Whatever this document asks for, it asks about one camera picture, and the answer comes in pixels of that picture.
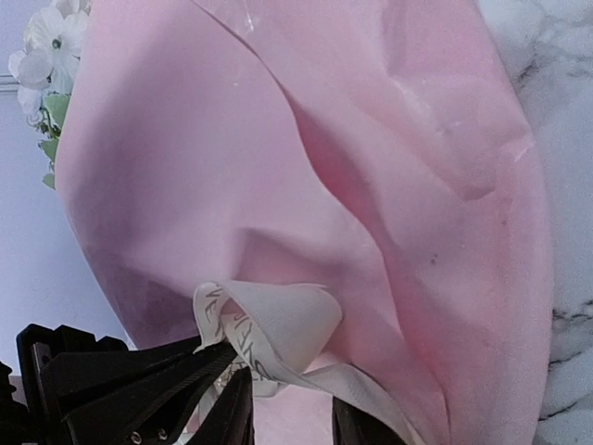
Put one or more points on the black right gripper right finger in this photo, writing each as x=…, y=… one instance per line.
x=352, y=426

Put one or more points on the cream ribbon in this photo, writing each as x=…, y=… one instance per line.
x=278, y=332

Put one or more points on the white flower bunch green leaves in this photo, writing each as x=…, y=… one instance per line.
x=46, y=68

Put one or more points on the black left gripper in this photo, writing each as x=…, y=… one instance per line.
x=94, y=392

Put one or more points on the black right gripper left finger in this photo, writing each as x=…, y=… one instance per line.
x=230, y=420

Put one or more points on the pink wrapping paper sheet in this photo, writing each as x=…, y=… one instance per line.
x=374, y=148

